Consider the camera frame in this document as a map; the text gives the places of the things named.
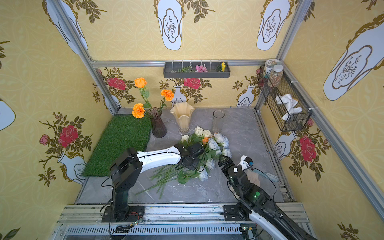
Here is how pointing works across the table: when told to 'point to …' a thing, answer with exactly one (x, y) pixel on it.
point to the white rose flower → (212, 144)
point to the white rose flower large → (221, 138)
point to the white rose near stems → (203, 174)
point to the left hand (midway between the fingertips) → (187, 160)
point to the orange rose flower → (140, 83)
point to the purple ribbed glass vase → (158, 127)
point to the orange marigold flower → (168, 94)
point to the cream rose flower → (206, 133)
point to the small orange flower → (205, 140)
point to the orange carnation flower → (138, 110)
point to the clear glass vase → (218, 118)
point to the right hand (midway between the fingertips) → (223, 159)
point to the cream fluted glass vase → (183, 111)
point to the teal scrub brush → (272, 177)
